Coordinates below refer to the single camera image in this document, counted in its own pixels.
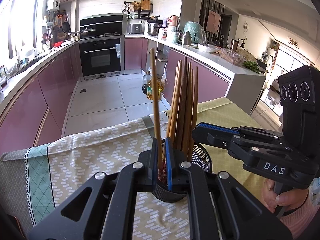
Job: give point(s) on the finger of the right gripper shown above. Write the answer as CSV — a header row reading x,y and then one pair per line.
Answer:
x,y
218,128
211,137

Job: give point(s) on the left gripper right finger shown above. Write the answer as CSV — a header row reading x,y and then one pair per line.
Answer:
x,y
221,208

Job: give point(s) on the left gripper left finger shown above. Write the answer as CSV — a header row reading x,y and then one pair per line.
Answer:
x,y
104,206

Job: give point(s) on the bamboo chopstick five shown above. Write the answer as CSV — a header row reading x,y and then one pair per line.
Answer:
x,y
194,114

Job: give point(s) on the bamboo chopstick six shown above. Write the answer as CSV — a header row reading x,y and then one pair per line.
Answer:
x,y
189,120

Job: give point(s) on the black mesh utensil holder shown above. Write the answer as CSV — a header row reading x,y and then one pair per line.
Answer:
x,y
173,183

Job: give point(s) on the bamboo chopstick three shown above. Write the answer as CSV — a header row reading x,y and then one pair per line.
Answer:
x,y
187,104

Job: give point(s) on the bamboo chopstick one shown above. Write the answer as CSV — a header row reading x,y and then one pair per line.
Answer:
x,y
175,112

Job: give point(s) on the lone bamboo chopstick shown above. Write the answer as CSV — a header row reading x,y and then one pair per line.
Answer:
x,y
173,104

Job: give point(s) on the dark bamboo chopstick four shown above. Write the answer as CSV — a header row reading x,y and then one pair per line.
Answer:
x,y
185,104

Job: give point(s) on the bamboo chopstick two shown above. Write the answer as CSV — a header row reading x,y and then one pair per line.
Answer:
x,y
179,111

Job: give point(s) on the bamboo chopstick seven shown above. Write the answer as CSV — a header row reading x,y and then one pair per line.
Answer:
x,y
156,110

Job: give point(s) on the bamboo chopstick eight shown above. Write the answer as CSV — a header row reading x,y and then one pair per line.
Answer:
x,y
172,102

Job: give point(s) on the kitchen window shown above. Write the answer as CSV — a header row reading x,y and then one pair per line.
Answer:
x,y
18,28

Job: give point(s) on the right human hand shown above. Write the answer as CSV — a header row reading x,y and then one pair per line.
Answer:
x,y
292,199

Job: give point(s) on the yellow green cloth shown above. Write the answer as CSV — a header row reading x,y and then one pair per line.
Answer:
x,y
215,122

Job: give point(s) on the pink right base cabinets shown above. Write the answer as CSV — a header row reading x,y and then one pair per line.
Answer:
x,y
212,83

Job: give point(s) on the pink base cabinets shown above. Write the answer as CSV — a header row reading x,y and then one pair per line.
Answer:
x,y
212,83
35,103

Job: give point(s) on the cooking oil bottle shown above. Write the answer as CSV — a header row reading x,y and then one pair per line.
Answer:
x,y
146,85

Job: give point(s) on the green vegetables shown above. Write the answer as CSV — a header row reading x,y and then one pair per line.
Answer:
x,y
251,65

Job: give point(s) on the patterned beige green tablecloth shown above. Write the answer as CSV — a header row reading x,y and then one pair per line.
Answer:
x,y
36,180

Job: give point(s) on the green plastic bag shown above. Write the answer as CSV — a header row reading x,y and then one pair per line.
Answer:
x,y
197,33

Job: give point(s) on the pink kettle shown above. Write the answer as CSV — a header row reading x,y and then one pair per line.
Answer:
x,y
174,22

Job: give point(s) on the steel stock pot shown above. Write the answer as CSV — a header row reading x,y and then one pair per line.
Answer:
x,y
154,24

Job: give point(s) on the silver rice cooker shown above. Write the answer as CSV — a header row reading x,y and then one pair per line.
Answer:
x,y
135,28

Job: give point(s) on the pink left base cabinets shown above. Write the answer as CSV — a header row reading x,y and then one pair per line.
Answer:
x,y
35,103

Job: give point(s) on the black built-in oven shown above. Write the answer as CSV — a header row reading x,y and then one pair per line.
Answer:
x,y
102,57

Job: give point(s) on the black range hood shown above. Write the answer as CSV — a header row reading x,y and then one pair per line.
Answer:
x,y
105,24

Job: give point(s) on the black wok on stove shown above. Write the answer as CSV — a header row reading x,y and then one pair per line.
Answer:
x,y
87,32

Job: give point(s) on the hanging frying pan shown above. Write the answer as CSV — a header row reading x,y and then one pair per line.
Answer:
x,y
66,26

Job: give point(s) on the wall picture frame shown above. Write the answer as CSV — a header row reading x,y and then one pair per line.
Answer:
x,y
213,22

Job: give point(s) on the black wall shelf rack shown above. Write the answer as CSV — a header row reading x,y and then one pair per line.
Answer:
x,y
140,10

